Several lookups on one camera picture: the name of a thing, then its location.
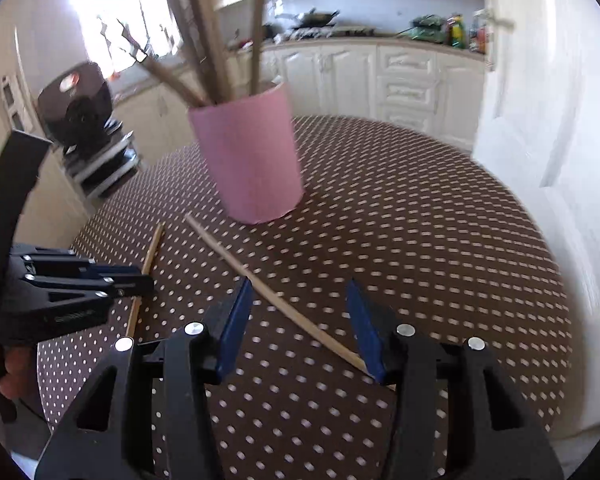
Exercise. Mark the white base cabinets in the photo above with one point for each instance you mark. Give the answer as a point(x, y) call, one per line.
point(405, 80)

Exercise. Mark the red sauce bottle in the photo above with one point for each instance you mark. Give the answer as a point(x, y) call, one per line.
point(477, 35)

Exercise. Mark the black wok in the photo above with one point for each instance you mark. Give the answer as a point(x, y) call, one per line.
point(317, 19)

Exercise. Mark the white door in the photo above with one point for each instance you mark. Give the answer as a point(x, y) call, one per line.
point(555, 110)

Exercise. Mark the kitchen window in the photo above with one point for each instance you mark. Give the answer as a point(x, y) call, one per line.
point(110, 10)

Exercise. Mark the pink cup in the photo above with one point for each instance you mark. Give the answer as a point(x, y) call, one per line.
point(250, 160)

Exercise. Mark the person's left hand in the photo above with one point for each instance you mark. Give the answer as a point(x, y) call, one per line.
point(17, 370)

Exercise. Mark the black rice cooker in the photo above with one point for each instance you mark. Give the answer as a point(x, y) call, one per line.
point(75, 110)

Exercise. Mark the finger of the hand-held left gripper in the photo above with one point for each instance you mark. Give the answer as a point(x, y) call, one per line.
point(135, 287)
point(115, 270)

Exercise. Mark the brown polka dot tablecloth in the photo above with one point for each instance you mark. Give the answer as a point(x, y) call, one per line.
point(380, 210)

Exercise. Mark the green kitchen appliance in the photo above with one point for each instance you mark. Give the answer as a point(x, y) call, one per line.
point(430, 30)

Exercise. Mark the metal stand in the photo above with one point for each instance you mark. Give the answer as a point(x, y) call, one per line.
point(105, 165)

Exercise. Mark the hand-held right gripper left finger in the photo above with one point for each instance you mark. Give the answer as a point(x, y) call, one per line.
point(232, 330)

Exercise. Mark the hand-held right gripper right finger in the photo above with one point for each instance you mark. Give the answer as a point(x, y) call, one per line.
point(367, 330)

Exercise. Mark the gas stove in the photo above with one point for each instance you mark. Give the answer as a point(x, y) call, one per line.
point(330, 32)

